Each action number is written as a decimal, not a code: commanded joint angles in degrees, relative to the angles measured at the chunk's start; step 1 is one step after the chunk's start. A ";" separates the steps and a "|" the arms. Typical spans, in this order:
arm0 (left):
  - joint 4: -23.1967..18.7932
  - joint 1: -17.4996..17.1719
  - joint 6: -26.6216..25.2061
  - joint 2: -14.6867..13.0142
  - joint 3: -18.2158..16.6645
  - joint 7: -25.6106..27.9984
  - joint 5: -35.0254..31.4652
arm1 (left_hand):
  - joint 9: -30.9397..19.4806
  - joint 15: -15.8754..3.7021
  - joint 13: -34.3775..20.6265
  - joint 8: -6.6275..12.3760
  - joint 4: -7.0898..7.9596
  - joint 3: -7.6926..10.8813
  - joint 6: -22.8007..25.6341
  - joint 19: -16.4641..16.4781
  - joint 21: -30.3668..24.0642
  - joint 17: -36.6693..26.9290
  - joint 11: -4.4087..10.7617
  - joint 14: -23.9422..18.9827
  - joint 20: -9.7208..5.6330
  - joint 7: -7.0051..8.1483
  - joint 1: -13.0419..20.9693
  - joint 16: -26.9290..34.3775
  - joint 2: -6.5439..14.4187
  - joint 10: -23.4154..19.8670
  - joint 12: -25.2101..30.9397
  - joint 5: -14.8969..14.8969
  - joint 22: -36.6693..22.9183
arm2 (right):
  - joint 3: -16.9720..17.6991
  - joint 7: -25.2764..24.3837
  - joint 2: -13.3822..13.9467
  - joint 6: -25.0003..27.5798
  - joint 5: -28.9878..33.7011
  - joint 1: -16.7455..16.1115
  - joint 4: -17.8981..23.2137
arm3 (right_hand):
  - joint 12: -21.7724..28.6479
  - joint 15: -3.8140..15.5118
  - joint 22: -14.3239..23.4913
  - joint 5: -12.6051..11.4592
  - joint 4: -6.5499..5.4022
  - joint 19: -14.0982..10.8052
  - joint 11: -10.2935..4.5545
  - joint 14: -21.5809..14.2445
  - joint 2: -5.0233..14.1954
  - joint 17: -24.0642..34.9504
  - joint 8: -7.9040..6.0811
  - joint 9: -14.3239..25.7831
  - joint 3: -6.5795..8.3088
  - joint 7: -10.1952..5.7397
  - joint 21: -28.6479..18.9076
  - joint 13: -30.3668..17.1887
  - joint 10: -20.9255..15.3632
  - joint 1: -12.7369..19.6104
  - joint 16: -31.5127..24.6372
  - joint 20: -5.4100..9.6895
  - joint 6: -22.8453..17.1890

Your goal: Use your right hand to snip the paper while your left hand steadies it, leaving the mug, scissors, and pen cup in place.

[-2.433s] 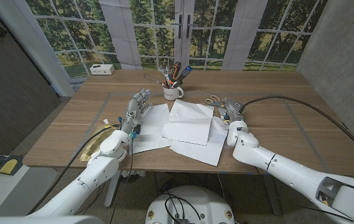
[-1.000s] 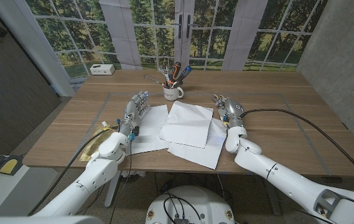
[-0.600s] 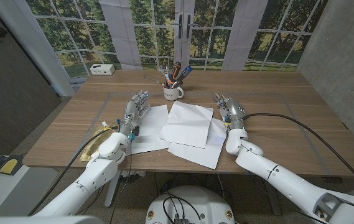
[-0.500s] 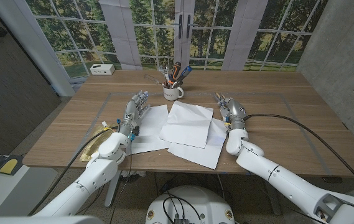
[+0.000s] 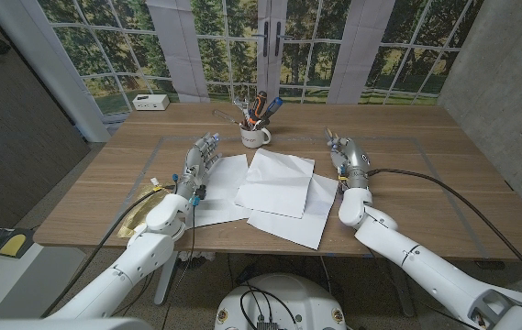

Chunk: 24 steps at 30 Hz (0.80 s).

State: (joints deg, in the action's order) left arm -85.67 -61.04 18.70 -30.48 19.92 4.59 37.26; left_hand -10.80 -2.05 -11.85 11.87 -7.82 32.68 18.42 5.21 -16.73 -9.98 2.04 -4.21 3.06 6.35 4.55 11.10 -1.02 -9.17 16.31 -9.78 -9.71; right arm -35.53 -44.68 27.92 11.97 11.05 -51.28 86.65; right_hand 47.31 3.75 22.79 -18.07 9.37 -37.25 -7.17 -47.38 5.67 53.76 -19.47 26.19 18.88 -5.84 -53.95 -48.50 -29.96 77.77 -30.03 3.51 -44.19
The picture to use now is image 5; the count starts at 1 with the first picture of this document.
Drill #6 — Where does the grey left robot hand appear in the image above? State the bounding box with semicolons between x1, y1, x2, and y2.
175;131;223;201

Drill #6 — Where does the thin black left wrist cable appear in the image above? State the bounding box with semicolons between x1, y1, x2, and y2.
159;199;197;330

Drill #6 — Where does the printed window forest backdrop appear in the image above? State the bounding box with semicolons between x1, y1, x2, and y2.
35;0;486;116

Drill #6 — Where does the clear amber handled screwdriver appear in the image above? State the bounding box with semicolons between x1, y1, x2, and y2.
213;108;246;127

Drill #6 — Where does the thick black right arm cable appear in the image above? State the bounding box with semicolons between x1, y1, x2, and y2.
366;168;522;294

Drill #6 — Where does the white table leg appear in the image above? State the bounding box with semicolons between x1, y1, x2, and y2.
153;249;180;306

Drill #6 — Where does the grey table leg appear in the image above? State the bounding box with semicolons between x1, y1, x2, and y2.
386;256;416;318

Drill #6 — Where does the large white paper sheet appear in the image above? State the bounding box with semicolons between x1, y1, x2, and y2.
246;172;339;251

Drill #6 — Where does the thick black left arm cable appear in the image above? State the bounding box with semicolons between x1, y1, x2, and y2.
39;185;174;317

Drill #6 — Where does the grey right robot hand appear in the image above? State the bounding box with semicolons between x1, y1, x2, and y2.
323;126;372;190

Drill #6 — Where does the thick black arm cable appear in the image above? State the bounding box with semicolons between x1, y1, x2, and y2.
366;168;522;294
39;185;174;317

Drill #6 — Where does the white power strip box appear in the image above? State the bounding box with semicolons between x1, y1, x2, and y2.
131;93;171;112

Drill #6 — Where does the creased white paper sheet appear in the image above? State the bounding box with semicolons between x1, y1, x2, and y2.
234;147;316;219

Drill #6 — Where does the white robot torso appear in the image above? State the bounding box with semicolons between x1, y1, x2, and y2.
214;273;348;330

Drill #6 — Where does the silver metal wrench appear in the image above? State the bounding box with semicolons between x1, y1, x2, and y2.
232;97;251;123

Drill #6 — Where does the white mug with tools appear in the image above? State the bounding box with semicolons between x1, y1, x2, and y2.
247;90;269;126

